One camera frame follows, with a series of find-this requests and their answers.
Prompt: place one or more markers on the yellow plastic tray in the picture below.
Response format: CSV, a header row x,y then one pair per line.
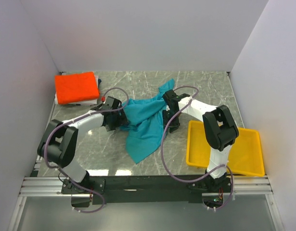
x,y
245,157

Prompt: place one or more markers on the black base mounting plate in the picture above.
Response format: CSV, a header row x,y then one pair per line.
x,y
139,189

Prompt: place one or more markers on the teal t shirt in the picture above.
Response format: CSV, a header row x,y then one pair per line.
x,y
145,127

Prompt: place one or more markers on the folded orange t shirt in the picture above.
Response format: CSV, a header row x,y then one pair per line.
x,y
75,88

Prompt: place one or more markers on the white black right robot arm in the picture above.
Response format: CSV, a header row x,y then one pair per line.
x,y
220,131

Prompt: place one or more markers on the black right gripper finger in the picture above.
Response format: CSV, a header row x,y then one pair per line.
x,y
174,125
166,115

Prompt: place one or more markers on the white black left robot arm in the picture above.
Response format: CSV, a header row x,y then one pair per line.
x,y
58,144

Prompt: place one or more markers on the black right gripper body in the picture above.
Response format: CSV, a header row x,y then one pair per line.
x,y
175,113

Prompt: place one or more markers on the folded white t shirt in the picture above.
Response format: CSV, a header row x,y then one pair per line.
x,y
86,103

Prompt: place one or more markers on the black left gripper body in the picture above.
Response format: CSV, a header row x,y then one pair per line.
x,y
110,126

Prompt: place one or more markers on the aluminium frame rail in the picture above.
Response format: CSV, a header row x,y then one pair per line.
x,y
51,186

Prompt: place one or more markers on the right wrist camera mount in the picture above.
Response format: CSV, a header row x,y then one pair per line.
x,y
182,96

